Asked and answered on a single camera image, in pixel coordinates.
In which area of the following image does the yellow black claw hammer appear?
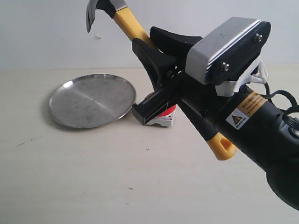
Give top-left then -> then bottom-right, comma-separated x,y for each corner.
86,0 -> 237,161

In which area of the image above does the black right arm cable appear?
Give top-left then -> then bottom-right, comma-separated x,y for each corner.
263,81 -> 299,126

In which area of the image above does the round steel plate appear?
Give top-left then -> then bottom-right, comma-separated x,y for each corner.
49,74 -> 136,129

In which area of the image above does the red dome push button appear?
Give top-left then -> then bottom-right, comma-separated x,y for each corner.
146,105 -> 177,127

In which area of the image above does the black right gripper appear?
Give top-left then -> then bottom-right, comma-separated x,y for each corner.
132,26 -> 236,130

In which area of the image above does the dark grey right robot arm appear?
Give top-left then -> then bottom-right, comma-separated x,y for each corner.
132,21 -> 299,209

